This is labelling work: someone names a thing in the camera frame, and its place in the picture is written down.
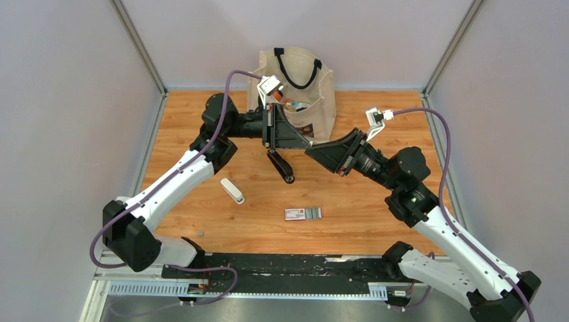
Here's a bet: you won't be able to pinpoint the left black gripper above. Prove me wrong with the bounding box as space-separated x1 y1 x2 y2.
223 102 309 148

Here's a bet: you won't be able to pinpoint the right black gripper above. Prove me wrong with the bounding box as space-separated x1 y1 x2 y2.
305 127 401 192

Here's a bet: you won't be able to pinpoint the black stapler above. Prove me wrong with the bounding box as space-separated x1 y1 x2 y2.
266 149 295 184

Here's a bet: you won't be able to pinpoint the staple box with staples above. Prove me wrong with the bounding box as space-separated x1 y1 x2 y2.
284 207 322 221

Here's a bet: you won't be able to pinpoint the white stapler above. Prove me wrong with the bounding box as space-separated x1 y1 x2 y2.
220 178 245 205

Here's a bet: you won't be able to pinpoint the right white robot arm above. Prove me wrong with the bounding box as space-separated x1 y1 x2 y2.
305 129 541 321

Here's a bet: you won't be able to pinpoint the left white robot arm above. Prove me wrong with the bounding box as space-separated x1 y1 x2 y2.
101 93 313 278

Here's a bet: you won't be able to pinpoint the packaged items in bag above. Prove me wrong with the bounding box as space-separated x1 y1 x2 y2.
283 100 311 113

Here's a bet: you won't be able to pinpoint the orange capped bottle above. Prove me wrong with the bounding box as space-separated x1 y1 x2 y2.
271 91 285 104

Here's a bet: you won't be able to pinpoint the beige canvas tote bag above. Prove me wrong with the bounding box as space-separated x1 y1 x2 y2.
253 46 336 143

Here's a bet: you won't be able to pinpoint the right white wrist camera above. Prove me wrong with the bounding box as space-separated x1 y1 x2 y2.
365 107 394 142

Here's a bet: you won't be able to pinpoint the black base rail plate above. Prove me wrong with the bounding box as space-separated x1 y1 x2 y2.
161 253 411 296

